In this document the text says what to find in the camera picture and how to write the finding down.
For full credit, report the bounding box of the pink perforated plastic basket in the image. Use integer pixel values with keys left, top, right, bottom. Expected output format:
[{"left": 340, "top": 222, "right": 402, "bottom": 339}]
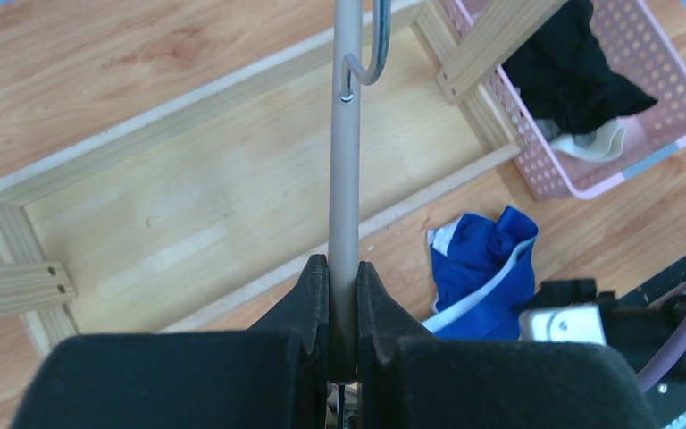
[{"left": 440, "top": 0, "right": 686, "bottom": 201}]

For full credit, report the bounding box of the wooden hanger holding blue underwear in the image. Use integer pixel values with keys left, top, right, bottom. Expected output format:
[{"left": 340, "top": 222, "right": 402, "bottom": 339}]
[{"left": 328, "top": 1, "right": 392, "bottom": 384}]

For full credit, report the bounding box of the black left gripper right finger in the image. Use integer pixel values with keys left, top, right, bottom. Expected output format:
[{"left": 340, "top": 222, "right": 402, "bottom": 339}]
[{"left": 356, "top": 262, "right": 657, "bottom": 428}]

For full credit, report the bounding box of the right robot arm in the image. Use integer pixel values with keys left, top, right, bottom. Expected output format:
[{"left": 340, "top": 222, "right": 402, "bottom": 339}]
[{"left": 523, "top": 256, "right": 686, "bottom": 391}]

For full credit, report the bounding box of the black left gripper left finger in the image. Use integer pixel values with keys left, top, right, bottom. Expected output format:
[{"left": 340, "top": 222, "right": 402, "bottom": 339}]
[{"left": 13, "top": 255, "right": 329, "bottom": 428}]

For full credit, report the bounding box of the grey underwear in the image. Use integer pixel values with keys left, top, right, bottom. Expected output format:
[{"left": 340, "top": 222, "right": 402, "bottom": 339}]
[{"left": 535, "top": 119, "right": 626, "bottom": 163}]

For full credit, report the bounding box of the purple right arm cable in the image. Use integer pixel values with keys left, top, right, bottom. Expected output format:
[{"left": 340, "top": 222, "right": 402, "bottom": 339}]
[{"left": 635, "top": 269, "right": 686, "bottom": 395}]

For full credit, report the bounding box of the blue underwear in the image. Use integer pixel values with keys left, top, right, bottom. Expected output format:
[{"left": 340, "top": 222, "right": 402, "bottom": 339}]
[{"left": 422, "top": 206, "right": 539, "bottom": 341}]

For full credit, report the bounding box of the wooden clothes rack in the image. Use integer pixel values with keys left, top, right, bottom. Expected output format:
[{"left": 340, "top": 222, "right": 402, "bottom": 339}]
[{"left": 0, "top": 1, "right": 540, "bottom": 355}]

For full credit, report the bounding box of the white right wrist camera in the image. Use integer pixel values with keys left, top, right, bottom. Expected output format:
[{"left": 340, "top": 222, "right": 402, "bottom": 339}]
[{"left": 519, "top": 304, "right": 607, "bottom": 345}]

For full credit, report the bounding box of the black underwear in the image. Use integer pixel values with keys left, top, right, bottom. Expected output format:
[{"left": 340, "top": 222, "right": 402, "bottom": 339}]
[{"left": 503, "top": 1, "right": 657, "bottom": 134}]

